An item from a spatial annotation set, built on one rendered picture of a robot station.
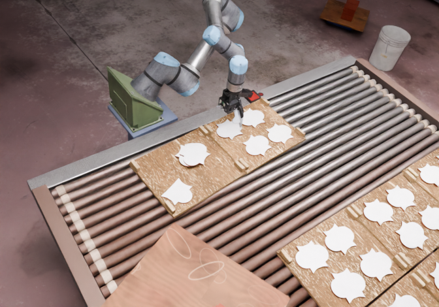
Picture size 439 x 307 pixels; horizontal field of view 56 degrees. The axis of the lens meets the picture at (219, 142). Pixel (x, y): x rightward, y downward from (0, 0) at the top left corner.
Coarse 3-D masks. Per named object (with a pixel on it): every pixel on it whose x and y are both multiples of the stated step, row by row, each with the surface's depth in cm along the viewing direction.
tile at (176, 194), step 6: (174, 186) 179; (180, 186) 180; (186, 186) 180; (168, 192) 177; (174, 192) 177; (180, 192) 178; (186, 192) 178; (168, 198) 175; (174, 198) 175; (180, 198) 176; (186, 198) 176; (174, 204) 173
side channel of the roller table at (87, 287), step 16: (48, 192) 169; (48, 208) 164; (48, 224) 159; (64, 224) 160; (64, 240) 156; (64, 256) 152; (80, 256) 152; (80, 272) 148; (80, 288) 144; (96, 288) 145; (96, 304) 141
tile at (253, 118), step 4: (244, 112) 217; (248, 112) 217; (252, 112) 217; (256, 112) 218; (260, 112) 218; (244, 116) 215; (248, 116) 215; (252, 116) 215; (256, 116) 216; (260, 116) 216; (244, 120) 213; (248, 120) 213; (252, 120) 213; (256, 120) 214; (260, 120) 214; (244, 124) 211; (248, 124) 211; (252, 124) 211; (256, 124) 212
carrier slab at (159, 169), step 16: (176, 144) 197; (208, 144) 199; (144, 160) 188; (160, 160) 189; (176, 160) 190; (208, 160) 193; (224, 160) 194; (144, 176) 182; (160, 176) 183; (176, 176) 184; (192, 176) 185; (208, 176) 186; (224, 176) 187; (240, 176) 189; (160, 192) 177; (192, 192) 179; (208, 192) 180; (176, 208) 173
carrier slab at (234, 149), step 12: (252, 108) 221; (264, 108) 222; (216, 120) 211; (264, 120) 216; (276, 120) 217; (252, 132) 209; (264, 132) 210; (228, 144) 201; (240, 144) 202; (276, 144) 205; (288, 144) 206; (240, 156) 197; (252, 156) 198; (264, 156) 199; (276, 156) 201; (252, 168) 193
